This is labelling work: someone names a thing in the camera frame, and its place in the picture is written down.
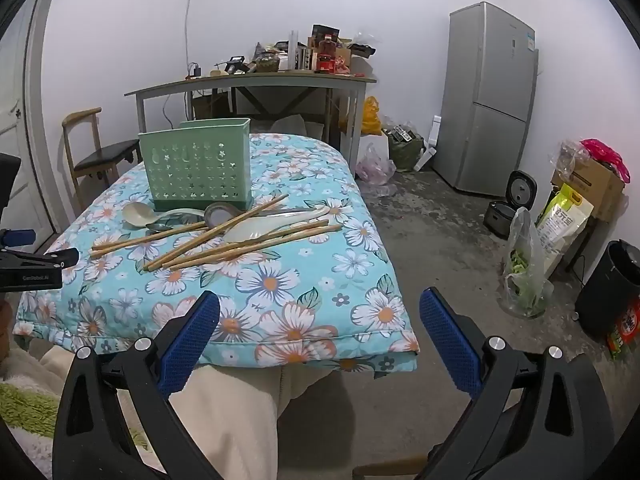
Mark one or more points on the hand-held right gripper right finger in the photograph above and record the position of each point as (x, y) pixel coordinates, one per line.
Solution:
(450, 345)

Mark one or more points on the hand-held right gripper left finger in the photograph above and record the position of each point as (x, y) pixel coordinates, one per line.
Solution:
(192, 345)

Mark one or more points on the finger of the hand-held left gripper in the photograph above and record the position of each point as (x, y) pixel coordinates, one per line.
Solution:
(60, 257)
(17, 238)

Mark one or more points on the pile of wooden chopsticks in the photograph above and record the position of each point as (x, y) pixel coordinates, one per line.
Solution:
(200, 256)

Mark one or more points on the cream plastic spoon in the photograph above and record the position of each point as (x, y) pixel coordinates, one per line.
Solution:
(140, 216)

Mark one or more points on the dark green plastic spoon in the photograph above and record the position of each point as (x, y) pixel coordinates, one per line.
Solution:
(175, 223)

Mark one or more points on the large white plastic spoon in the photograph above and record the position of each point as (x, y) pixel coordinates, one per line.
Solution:
(250, 233)

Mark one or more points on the green plastic utensil holder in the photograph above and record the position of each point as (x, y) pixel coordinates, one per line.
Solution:
(195, 170)

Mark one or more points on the clear bag of vegetables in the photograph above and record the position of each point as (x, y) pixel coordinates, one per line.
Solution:
(522, 270)

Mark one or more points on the wooden chair black seat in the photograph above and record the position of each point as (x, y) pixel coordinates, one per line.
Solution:
(100, 152)

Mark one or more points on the blue floral quilt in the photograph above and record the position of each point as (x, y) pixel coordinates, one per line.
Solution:
(300, 280)

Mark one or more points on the black rice cooker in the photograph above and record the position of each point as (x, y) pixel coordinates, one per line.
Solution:
(500, 217)

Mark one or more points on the white door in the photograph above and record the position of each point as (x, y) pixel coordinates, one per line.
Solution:
(12, 85)

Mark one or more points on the yellow rice bag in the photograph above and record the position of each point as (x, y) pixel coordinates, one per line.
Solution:
(562, 225)

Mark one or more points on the black bin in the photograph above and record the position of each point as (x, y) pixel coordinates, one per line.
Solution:
(612, 290)

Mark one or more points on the red packet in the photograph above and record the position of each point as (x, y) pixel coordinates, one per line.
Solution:
(625, 330)

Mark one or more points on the white pink plastic bag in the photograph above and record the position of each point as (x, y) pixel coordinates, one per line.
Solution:
(375, 167)

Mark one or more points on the green sack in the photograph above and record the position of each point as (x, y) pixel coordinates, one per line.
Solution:
(405, 150)

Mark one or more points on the white plastic panel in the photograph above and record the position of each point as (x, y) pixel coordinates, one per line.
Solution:
(430, 140)

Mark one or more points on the brown cardboard box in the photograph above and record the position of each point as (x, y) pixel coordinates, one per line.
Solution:
(210, 107)

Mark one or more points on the large cardboard box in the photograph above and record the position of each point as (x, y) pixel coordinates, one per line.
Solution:
(595, 190)

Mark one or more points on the black charger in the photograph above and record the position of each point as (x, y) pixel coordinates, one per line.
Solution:
(194, 70)

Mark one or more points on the orange plastic bag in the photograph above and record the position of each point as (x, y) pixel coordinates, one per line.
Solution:
(370, 117)

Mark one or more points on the silver refrigerator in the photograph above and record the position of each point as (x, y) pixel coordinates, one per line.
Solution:
(480, 100)

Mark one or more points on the black power tool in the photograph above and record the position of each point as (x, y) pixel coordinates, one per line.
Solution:
(235, 65)

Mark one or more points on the glass jar of pickles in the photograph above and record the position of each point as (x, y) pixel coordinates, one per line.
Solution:
(267, 62)

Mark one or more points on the purple snack bag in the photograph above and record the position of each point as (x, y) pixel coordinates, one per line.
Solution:
(261, 49)

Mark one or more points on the small cardboard box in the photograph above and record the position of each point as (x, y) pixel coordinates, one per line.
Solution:
(344, 62)

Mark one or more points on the black tray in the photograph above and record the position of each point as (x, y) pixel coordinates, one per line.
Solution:
(361, 50)

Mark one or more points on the container of small items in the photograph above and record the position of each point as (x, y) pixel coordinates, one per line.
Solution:
(305, 57)

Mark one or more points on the white cylinder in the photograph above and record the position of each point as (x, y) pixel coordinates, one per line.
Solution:
(294, 50)

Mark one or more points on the red label oil bottle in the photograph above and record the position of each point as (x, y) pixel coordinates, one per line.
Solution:
(327, 57)

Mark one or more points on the crumpled clear plastic bag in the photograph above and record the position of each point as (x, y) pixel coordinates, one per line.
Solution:
(365, 39)

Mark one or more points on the dark printed box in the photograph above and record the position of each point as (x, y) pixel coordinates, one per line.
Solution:
(325, 31)

